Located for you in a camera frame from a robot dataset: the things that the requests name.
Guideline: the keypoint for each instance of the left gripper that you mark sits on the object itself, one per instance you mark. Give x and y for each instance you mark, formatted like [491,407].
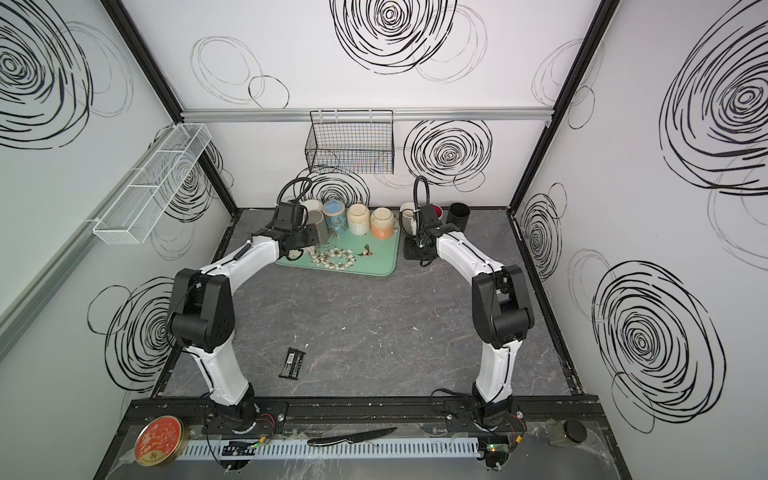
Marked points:
[312,235]

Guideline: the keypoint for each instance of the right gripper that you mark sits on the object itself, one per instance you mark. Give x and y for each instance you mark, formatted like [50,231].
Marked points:
[407,250]

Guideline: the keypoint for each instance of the cream white mug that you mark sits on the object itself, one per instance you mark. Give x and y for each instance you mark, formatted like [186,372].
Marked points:
[438,211]

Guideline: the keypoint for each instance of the black mug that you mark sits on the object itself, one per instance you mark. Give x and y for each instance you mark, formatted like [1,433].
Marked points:
[458,215]

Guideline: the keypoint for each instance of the green floral tray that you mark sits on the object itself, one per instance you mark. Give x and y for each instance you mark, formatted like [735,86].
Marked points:
[351,254]

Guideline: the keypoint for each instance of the grey brown mug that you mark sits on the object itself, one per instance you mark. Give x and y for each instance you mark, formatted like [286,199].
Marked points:
[316,218]

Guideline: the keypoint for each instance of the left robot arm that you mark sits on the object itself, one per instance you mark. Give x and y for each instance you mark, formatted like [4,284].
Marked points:
[201,315]

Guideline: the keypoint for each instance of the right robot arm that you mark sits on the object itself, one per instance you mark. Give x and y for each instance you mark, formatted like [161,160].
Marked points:
[502,312]

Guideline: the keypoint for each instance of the orange cream mug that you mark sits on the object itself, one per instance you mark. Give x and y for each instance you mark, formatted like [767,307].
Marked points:
[382,222]

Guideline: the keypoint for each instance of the blue mug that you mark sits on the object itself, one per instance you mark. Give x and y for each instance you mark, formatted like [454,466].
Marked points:
[335,217]

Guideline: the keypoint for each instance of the speckled cream mug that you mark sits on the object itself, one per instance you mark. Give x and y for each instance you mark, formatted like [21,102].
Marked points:
[358,219]

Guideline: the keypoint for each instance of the white mesh shelf basket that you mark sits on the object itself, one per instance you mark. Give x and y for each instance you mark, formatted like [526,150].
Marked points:
[131,217]

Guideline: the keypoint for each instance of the black knife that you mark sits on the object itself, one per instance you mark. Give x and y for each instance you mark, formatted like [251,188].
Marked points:
[352,438]

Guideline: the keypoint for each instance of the dark lidded jar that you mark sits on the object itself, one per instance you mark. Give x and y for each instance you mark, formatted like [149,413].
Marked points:
[570,432]

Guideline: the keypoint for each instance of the red round tin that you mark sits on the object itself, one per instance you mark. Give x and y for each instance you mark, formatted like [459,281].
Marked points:
[160,441]

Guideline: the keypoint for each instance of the black wire basket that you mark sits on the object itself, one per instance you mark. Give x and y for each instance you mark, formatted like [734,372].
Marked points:
[359,141]

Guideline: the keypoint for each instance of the white slotted cable duct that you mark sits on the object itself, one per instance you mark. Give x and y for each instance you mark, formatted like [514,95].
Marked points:
[383,448]

